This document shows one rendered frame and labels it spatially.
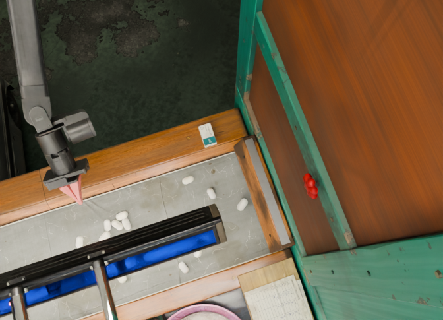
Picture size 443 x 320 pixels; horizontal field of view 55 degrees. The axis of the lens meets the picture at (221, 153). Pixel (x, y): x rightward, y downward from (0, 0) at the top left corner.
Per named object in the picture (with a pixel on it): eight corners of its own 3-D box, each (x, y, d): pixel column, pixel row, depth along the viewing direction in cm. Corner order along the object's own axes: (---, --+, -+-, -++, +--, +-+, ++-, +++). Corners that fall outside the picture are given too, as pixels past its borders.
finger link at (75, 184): (89, 207, 104) (74, 174, 100) (60, 216, 104) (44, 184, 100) (91, 193, 110) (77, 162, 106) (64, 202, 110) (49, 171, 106)
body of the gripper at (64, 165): (88, 175, 101) (75, 148, 98) (45, 189, 100) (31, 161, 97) (89, 163, 107) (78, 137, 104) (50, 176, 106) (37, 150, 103)
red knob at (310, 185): (298, 178, 71) (303, 172, 67) (310, 174, 72) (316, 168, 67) (308, 202, 70) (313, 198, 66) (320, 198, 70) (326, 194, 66)
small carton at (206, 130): (198, 128, 122) (198, 126, 120) (210, 125, 122) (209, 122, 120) (205, 148, 120) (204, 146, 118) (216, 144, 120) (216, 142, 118)
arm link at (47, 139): (32, 128, 100) (33, 134, 95) (61, 117, 102) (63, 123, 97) (45, 154, 103) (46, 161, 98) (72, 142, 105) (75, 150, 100)
